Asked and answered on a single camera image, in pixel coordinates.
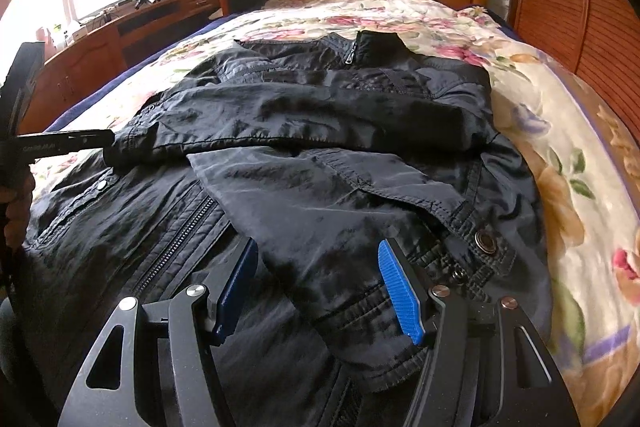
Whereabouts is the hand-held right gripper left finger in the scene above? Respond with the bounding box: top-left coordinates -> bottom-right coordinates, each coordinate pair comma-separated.
57,237 -> 260,427

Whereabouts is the black jacket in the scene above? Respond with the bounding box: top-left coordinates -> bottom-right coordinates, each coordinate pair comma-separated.
10,29 -> 553,427

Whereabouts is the wooden louvred wardrobe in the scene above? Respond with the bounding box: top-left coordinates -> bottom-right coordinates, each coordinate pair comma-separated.
502,0 -> 640,142

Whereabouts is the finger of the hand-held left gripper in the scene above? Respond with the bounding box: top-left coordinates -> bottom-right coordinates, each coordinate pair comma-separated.
62,128 -> 117,158

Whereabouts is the person's left hand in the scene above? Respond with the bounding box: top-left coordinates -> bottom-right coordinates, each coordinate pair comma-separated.
0,174 -> 37,253

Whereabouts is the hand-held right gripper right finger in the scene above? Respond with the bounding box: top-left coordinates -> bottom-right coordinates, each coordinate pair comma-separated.
377,238 -> 581,427

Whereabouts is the wooden desk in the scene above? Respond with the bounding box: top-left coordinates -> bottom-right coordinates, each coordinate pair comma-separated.
32,0 -> 223,122

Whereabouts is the navy bed sheet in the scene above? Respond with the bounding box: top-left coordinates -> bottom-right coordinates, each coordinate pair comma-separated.
45,12 -> 231,132

